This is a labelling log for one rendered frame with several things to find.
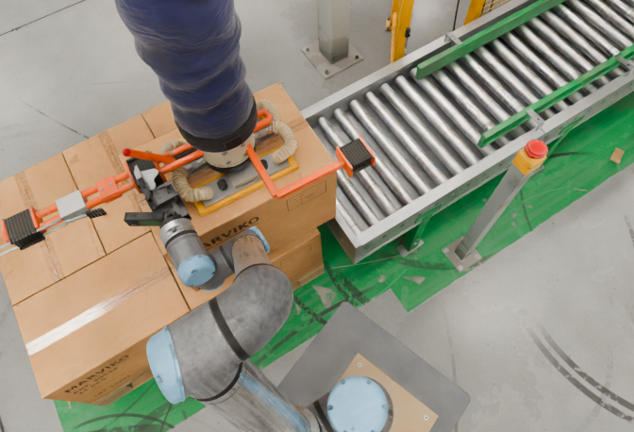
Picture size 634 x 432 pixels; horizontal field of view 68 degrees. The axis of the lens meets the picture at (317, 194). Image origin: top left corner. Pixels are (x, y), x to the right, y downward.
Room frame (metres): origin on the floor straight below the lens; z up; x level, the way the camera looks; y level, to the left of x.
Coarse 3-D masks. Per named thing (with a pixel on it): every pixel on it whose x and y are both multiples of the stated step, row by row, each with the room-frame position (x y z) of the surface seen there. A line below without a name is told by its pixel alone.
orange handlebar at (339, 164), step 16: (256, 128) 0.82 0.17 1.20; (176, 160) 0.73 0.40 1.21; (256, 160) 0.71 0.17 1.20; (112, 176) 0.69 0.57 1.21; (128, 176) 0.69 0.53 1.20; (320, 176) 0.64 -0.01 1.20; (112, 192) 0.64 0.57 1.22; (272, 192) 0.60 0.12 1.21; (288, 192) 0.60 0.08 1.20; (48, 208) 0.60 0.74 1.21
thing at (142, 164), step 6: (126, 162) 0.73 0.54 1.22; (132, 162) 0.73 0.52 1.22; (138, 162) 0.73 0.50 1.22; (144, 162) 0.73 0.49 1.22; (150, 162) 0.72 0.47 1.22; (156, 162) 0.72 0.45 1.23; (126, 168) 0.70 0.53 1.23; (132, 168) 0.71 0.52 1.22; (144, 168) 0.71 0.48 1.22; (150, 168) 0.70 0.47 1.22; (156, 168) 0.70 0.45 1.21; (132, 174) 0.69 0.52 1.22; (162, 174) 0.68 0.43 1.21; (132, 180) 0.66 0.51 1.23; (156, 180) 0.67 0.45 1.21; (162, 180) 0.68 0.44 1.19; (138, 186) 0.65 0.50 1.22; (156, 186) 0.66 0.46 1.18
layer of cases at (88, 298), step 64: (128, 128) 1.34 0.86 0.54; (0, 192) 1.05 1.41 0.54; (64, 192) 1.03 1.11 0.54; (128, 192) 1.00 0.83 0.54; (64, 256) 0.73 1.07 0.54; (128, 256) 0.70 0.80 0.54; (320, 256) 0.73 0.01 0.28; (64, 320) 0.46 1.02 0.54; (128, 320) 0.44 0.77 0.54; (64, 384) 0.22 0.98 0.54
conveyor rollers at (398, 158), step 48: (576, 0) 1.92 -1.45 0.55; (480, 48) 1.65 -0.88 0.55; (528, 48) 1.62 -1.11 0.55; (624, 48) 1.60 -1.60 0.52; (432, 96) 1.39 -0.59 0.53; (480, 96) 1.36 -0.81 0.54; (528, 96) 1.33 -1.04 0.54; (576, 96) 1.31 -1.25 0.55; (336, 144) 1.16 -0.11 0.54; (384, 144) 1.14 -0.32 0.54; (432, 144) 1.11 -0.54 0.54
